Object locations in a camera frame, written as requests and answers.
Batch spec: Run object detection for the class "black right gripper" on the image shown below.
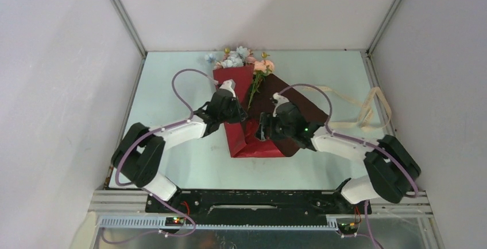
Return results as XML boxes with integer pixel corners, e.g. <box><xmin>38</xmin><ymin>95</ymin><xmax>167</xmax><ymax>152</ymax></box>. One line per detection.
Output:
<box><xmin>255</xmin><ymin>112</ymin><xmax>295</xmax><ymax>141</ymax></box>

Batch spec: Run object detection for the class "red wrapping paper sheet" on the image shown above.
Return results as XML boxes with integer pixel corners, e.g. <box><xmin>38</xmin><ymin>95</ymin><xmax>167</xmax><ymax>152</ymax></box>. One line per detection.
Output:
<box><xmin>212</xmin><ymin>64</ymin><xmax>330</xmax><ymax>159</ymax></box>

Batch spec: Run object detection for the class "pink rose stem with blue bud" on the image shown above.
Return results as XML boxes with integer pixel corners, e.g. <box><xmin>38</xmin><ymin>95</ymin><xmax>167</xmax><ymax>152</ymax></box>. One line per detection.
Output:
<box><xmin>204</xmin><ymin>53</ymin><xmax>217</xmax><ymax>64</ymax></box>

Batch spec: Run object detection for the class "blue flower stem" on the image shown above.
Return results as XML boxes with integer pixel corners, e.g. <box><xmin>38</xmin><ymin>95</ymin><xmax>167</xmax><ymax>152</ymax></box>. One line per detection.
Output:
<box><xmin>219</xmin><ymin>46</ymin><xmax>253</xmax><ymax>68</ymax></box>

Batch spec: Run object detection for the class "peach rose stem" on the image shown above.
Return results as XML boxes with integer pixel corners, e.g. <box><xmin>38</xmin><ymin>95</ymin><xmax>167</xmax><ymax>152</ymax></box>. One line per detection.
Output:
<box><xmin>248</xmin><ymin>52</ymin><xmax>275</xmax><ymax>109</ymax></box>

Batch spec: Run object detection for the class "cream ribbon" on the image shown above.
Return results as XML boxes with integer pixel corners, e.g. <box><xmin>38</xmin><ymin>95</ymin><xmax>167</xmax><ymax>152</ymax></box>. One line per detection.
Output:
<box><xmin>317</xmin><ymin>85</ymin><xmax>392</xmax><ymax>133</ymax></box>

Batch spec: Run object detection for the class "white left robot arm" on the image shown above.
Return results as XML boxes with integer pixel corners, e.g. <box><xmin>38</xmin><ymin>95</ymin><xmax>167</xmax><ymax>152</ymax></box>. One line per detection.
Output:
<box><xmin>111</xmin><ymin>89</ymin><xmax>247</xmax><ymax>213</ymax></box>

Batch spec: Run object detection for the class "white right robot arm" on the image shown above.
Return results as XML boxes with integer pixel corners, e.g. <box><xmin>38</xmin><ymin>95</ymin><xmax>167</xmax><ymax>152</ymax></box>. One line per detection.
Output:
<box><xmin>256</xmin><ymin>102</ymin><xmax>422</xmax><ymax>213</ymax></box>

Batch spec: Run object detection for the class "left circuit board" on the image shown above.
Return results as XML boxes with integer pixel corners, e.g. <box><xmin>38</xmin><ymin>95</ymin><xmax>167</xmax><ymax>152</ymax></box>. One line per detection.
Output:
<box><xmin>164</xmin><ymin>216</ymin><xmax>185</xmax><ymax>227</ymax></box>

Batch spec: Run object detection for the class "circuit board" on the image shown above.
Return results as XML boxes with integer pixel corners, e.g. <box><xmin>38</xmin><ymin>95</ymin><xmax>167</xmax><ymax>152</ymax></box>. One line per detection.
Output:
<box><xmin>164</xmin><ymin>216</ymin><xmax>185</xmax><ymax>227</ymax></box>
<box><xmin>337</xmin><ymin>223</ymin><xmax>360</xmax><ymax>238</ymax></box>

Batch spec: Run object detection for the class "right circuit board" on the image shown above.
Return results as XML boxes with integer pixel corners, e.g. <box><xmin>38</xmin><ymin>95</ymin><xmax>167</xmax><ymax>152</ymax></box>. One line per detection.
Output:
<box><xmin>337</xmin><ymin>223</ymin><xmax>360</xmax><ymax>238</ymax></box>

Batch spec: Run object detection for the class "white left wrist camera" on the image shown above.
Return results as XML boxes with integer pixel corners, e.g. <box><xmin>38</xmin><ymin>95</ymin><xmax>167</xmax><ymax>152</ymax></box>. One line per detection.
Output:
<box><xmin>219</xmin><ymin>79</ymin><xmax>237</xmax><ymax>98</ymax></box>

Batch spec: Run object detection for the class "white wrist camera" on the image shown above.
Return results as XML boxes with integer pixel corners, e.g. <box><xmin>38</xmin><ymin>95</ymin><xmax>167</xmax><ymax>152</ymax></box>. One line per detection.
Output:
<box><xmin>271</xmin><ymin>92</ymin><xmax>289</xmax><ymax>116</ymax></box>
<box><xmin>219</xmin><ymin>79</ymin><xmax>237</xmax><ymax>98</ymax></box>

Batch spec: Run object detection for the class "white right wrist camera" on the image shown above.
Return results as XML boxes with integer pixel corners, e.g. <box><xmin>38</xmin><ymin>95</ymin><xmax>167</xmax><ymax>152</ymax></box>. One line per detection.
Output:
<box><xmin>271</xmin><ymin>92</ymin><xmax>289</xmax><ymax>116</ymax></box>

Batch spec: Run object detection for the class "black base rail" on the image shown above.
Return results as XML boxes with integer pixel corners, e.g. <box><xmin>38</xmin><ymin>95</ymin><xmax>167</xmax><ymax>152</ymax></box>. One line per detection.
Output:
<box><xmin>168</xmin><ymin>189</ymin><xmax>372</xmax><ymax>227</ymax></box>

